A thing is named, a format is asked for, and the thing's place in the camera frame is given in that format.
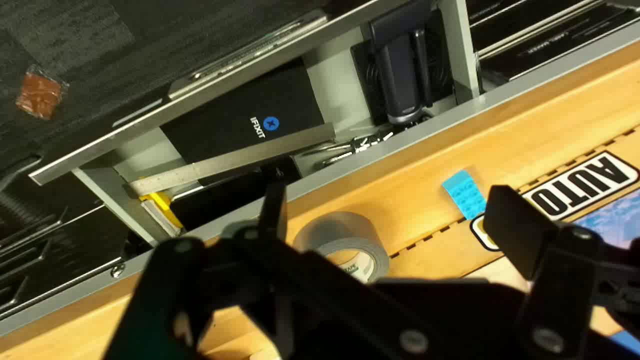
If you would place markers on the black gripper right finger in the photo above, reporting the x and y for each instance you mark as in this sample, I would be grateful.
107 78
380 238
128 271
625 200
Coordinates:
519 228

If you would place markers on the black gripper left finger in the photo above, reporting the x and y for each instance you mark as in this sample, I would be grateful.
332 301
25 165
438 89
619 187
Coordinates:
273 217

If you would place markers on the light blue block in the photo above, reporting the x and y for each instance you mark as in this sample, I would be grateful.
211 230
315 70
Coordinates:
464 195

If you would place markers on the yellow tool in drawer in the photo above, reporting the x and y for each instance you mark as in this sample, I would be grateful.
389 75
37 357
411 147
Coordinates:
163 209

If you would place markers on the dark blue device in drawer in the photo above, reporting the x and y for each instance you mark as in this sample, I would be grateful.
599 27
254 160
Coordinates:
401 57

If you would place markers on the grey closed drawer right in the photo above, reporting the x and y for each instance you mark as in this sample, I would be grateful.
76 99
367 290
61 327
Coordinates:
516 37

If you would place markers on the grey closed drawer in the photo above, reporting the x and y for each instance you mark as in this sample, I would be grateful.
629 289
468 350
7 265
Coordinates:
59 235
516 37

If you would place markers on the grey closed drawer left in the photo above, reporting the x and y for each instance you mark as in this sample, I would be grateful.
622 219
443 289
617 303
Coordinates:
59 235

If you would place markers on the black white AUTO sticker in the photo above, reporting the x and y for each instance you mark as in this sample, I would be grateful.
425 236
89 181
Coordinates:
582 185

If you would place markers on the black box with blue logo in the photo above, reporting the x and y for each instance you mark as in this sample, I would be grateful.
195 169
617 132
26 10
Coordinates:
271 107

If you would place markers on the blue sticker on table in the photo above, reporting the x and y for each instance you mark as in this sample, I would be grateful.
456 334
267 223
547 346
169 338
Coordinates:
617 223

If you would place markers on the grey duct tape roll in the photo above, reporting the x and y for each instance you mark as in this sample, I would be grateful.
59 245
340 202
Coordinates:
348 241

